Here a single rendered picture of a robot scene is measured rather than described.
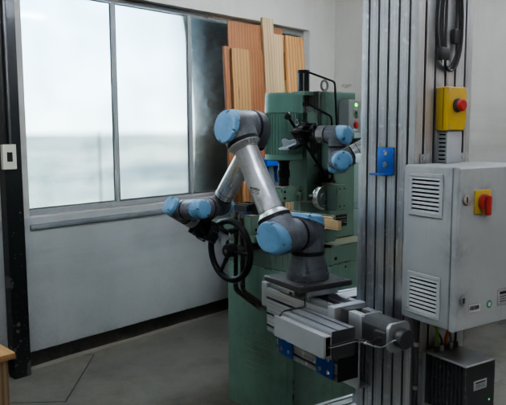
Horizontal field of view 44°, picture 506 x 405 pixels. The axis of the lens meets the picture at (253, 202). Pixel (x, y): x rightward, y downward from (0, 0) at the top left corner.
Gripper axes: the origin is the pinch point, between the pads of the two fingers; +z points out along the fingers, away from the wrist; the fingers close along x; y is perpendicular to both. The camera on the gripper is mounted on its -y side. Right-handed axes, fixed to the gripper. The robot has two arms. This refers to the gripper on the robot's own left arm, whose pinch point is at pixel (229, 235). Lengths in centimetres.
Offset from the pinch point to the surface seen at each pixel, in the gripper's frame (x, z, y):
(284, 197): -3.1, 25.0, -30.5
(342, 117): 7, 32, -77
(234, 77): -133, 63, -134
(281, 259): 7.3, 26.9, -1.4
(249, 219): -3.0, 9.7, -11.8
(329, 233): 21.0, 35.8, -19.3
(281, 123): -1, 4, -58
